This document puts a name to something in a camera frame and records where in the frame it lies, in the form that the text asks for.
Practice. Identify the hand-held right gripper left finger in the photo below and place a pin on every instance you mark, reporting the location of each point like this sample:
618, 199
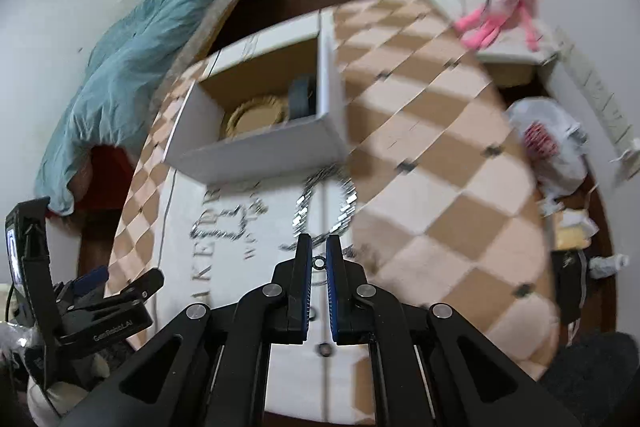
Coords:
305, 292

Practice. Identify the white cardboard box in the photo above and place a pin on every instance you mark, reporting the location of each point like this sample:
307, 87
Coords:
260, 152

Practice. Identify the light blue fluffy blanket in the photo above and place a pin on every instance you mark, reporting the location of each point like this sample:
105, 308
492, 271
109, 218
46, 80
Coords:
135, 67

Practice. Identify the white plastic bag red print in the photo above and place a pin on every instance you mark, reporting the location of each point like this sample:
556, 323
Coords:
550, 142

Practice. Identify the pink plush toy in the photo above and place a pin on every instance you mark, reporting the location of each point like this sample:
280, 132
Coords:
500, 7

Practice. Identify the dark blue tape roll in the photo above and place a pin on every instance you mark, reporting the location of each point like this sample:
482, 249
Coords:
300, 99

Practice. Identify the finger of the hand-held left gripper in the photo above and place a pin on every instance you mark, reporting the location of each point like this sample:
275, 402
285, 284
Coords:
135, 285

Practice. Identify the white side table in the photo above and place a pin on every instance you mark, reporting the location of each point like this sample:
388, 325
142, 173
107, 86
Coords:
505, 47

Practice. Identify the brown checkered blanket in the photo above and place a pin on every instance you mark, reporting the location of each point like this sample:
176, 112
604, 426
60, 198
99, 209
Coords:
440, 187

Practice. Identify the dark grey cushion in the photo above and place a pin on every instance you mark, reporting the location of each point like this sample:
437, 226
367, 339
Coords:
600, 382

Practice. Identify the black bag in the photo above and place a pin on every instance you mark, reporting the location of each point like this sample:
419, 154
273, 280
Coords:
570, 287

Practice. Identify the gold round plate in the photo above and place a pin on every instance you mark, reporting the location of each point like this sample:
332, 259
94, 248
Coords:
255, 117

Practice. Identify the red cloth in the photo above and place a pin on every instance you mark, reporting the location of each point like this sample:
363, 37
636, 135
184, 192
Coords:
110, 177

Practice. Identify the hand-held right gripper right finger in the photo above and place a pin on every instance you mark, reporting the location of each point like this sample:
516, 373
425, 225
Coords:
333, 297

